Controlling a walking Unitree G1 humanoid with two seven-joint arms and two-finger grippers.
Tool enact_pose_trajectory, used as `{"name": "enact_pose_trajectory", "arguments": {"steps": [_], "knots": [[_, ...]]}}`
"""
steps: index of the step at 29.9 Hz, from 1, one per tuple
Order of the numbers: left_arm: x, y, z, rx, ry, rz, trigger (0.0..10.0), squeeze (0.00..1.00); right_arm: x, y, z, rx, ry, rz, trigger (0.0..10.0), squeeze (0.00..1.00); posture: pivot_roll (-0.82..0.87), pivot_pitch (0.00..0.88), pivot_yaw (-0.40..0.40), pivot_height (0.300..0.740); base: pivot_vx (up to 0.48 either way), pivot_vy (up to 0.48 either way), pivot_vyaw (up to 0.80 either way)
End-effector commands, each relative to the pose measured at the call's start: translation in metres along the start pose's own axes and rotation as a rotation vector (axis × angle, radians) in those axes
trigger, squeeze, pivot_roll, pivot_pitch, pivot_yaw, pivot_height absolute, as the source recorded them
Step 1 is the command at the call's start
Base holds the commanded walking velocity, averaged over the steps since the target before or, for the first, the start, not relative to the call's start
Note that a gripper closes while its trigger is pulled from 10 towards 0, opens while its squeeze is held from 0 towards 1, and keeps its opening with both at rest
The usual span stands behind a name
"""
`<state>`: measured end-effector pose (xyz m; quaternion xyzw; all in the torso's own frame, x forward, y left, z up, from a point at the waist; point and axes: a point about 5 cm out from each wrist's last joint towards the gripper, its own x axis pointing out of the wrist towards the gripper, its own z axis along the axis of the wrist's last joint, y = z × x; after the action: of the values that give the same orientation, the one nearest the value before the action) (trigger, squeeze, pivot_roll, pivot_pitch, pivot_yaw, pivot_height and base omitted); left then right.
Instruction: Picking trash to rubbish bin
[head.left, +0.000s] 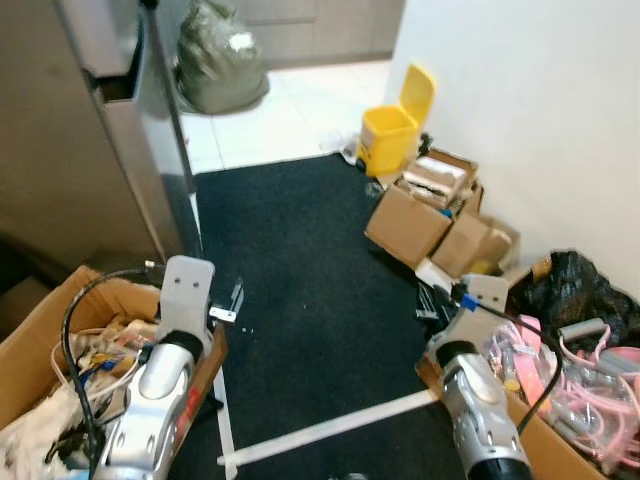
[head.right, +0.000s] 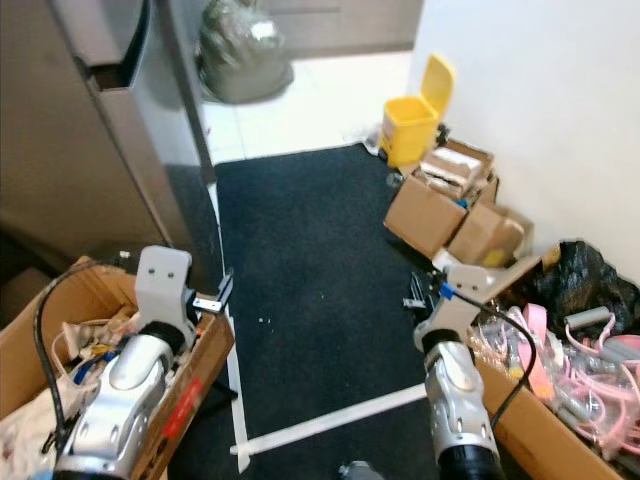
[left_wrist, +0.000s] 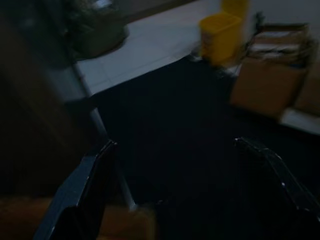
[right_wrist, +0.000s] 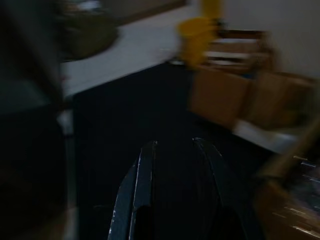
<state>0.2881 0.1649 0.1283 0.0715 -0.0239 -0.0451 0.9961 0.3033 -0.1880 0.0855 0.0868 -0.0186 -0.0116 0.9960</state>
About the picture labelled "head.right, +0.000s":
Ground yellow rubbish bin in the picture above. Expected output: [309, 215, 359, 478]
[379, 52, 457, 171]

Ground white crumpled paper trash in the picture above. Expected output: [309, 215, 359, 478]
[0, 385, 66, 480]

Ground grey full trash bag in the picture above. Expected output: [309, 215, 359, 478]
[198, 0, 297, 105]

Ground large open cardboard box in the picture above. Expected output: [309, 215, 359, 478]
[383, 140, 503, 259]

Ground small plain cardboard box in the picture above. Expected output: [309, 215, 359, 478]
[447, 200, 537, 269]

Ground black floor mat taped edges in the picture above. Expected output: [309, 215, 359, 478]
[210, 143, 551, 480]

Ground cardboard box with red label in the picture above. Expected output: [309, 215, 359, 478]
[0, 258, 237, 480]

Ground white floor tape strip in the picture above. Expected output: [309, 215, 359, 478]
[228, 382, 431, 473]

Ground black plastic bag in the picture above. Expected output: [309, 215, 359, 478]
[523, 240, 640, 339]

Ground cardboard box with pink items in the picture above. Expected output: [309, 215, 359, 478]
[468, 255, 640, 480]

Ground grey robot foot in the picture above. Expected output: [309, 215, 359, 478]
[338, 459, 383, 480]

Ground pink clear plastic packaging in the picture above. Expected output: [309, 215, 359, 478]
[478, 302, 640, 469]

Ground stainless steel fridge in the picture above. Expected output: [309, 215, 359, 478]
[0, 0, 223, 281]

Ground grey kitchen cabinet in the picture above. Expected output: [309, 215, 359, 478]
[265, 0, 427, 59]

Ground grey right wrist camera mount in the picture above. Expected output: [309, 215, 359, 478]
[426, 262, 497, 339]

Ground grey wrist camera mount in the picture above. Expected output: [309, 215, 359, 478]
[134, 245, 197, 346]
[426, 262, 497, 339]

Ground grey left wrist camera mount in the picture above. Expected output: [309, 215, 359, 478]
[134, 245, 197, 346]

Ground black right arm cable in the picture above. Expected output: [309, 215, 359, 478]
[440, 284, 549, 433]

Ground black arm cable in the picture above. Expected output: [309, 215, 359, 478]
[30, 257, 143, 456]
[440, 284, 549, 433]

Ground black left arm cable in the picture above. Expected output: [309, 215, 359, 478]
[30, 257, 143, 456]

